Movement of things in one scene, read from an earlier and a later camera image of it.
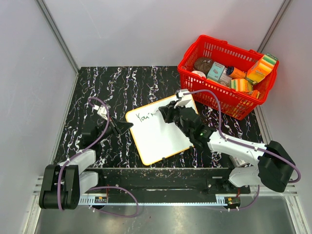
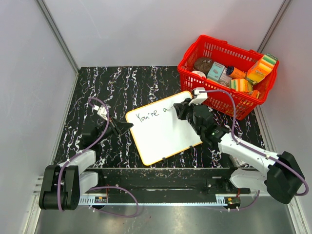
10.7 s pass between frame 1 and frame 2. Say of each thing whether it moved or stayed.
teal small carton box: stayed
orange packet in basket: stayed
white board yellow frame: stayed
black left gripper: stayed
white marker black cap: moved
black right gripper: moved
